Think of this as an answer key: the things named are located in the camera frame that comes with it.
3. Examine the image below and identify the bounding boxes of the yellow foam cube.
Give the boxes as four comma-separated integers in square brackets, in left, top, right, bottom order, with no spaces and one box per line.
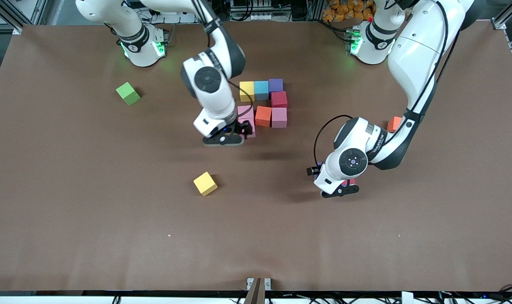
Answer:
[193,171,218,196]
[239,81,255,102]

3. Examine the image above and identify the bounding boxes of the blue foam cube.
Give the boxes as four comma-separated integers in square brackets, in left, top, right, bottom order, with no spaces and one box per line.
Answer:
[254,81,270,101]

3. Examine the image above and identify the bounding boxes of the brown table cover sheet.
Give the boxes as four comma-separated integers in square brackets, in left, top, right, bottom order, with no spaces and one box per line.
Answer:
[0,21,512,293]

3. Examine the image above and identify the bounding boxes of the green foam cube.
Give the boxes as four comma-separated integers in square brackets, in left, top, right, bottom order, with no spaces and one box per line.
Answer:
[116,81,141,106]

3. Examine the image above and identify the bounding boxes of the orange bagged items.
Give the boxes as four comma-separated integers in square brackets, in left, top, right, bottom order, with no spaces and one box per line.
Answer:
[322,0,374,22]

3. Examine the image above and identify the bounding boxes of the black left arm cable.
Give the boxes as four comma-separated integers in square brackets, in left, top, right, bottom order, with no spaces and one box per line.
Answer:
[314,114,353,168]

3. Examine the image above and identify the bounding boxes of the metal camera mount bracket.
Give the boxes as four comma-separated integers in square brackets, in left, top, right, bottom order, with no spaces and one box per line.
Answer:
[243,277,272,304]

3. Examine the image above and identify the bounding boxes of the aluminium frame rail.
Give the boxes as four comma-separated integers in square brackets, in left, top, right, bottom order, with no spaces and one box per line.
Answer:
[0,0,49,35]
[491,0,512,31]

